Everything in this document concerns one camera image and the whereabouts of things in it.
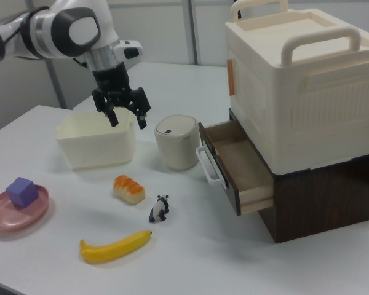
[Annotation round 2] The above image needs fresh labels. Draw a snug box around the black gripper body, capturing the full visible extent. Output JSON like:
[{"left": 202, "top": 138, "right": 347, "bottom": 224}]
[{"left": 92, "top": 61, "right": 133, "bottom": 105}]

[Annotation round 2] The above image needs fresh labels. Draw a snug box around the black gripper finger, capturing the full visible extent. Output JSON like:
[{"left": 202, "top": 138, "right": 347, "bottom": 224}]
[
  {"left": 91, "top": 88, "right": 119, "bottom": 128},
  {"left": 122, "top": 87, "right": 151, "bottom": 130}
]

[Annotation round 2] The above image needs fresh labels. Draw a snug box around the brown drawer with white handle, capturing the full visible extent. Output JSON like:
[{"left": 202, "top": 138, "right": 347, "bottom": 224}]
[{"left": 195, "top": 120, "right": 275, "bottom": 217}]

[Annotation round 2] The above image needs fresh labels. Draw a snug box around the white square plastic bin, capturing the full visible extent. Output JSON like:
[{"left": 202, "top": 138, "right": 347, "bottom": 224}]
[{"left": 54, "top": 110, "right": 137, "bottom": 171}]

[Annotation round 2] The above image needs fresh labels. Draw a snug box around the beige small trash can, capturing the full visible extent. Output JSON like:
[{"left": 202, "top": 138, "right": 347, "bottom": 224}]
[{"left": 154, "top": 114, "right": 201, "bottom": 171}]

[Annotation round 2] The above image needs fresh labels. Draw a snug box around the toy bread loaf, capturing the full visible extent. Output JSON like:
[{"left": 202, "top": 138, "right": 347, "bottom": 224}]
[{"left": 112, "top": 175, "right": 146, "bottom": 205}]

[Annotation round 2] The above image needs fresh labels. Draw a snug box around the orange box latch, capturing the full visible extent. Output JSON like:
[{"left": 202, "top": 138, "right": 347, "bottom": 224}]
[{"left": 226, "top": 58, "right": 236, "bottom": 96}]

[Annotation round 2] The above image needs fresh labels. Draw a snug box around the panda figurine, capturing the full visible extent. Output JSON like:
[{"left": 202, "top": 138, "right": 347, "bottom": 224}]
[{"left": 148, "top": 194, "right": 170, "bottom": 224}]

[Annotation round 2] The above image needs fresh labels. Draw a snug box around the purple cube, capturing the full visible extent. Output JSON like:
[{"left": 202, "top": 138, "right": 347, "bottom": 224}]
[{"left": 5, "top": 176, "right": 39, "bottom": 208}]

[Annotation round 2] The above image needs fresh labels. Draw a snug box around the yellow toy banana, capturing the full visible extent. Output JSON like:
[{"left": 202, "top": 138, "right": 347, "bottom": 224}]
[{"left": 79, "top": 230, "right": 153, "bottom": 264}]

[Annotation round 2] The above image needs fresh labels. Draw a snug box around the pink plate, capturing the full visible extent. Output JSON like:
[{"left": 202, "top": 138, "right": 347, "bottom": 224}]
[{"left": 0, "top": 184, "right": 50, "bottom": 233}]

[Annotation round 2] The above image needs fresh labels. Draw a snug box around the dark brown wooden cabinet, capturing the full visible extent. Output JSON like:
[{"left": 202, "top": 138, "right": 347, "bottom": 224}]
[{"left": 228, "top": 109, "right": 369, "bottom": 245}]

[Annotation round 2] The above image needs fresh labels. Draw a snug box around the cream storage box with handles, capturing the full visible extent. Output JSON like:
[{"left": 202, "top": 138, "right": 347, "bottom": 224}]
[{"left": 224, "top": 0, "right": 369, "bottom": 175}]

